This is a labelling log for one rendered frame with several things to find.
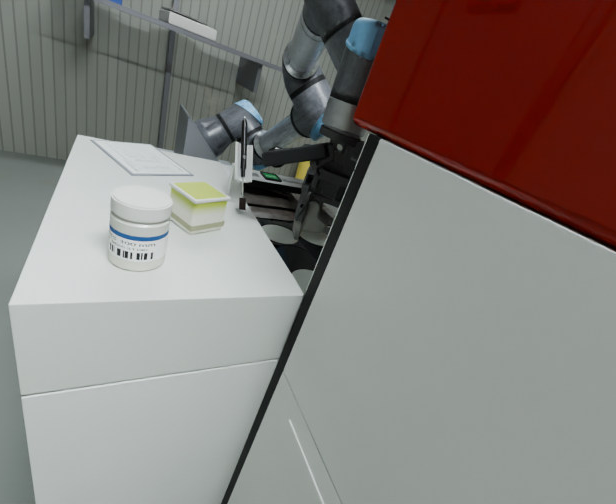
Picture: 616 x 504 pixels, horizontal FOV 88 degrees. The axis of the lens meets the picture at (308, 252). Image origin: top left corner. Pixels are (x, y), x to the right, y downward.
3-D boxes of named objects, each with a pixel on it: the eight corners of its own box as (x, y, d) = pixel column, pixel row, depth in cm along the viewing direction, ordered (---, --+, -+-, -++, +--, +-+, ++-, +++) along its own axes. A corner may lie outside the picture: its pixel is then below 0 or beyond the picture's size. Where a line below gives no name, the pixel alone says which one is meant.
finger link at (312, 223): (315, 254, 59) (332, 209, 55) (286, 242, 59) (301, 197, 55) (318, 247, 62) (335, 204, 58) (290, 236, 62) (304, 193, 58)
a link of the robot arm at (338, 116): (325, 95, 48) (333, 98, 55) (315, 126, 50) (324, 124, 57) (372, 112, 47) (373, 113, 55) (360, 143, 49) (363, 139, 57)
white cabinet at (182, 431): (361, 480, 125) (476, 330, 89) (51, 616, 75) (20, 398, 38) (297, 354, 172) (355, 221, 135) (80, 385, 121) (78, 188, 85)
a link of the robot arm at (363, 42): (400, 40, 50) (409, 28, 43) (372, 112, 55) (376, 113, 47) (353, 22, 50) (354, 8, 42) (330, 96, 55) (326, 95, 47)
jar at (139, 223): (167, 273, 44) (176, 211, 40) (106, 272, 40) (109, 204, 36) (162, 245, 49) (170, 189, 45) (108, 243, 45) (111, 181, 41)
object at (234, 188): (245, 210, 71) (260, 152, 65) (228, 208, 69) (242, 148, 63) (238, 198, 75) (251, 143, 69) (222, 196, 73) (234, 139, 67)
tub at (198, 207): (224, 230, 60) (231, 197, 57) (189, 237, 54) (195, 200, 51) (199, 212, 63) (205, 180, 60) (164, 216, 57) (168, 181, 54)
